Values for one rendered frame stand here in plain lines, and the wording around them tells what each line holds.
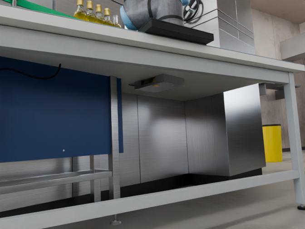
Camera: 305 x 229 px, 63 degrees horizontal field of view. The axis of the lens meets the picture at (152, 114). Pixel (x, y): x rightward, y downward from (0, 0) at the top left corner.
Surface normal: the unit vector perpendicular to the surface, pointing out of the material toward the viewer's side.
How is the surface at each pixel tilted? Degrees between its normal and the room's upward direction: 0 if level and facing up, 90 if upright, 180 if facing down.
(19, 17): 90
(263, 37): 90
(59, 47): 90
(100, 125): 90
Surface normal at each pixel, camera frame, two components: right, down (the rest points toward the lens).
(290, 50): -0.87, -0.01
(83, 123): 0.71, -0.11
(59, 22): 0.50, -0.11
